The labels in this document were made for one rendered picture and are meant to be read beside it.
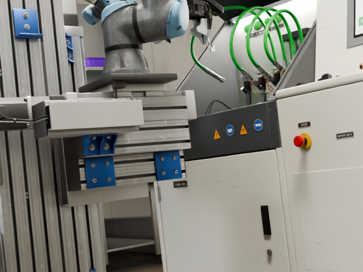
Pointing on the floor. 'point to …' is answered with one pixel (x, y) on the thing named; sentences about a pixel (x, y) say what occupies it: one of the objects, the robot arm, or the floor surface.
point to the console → (327, 154)
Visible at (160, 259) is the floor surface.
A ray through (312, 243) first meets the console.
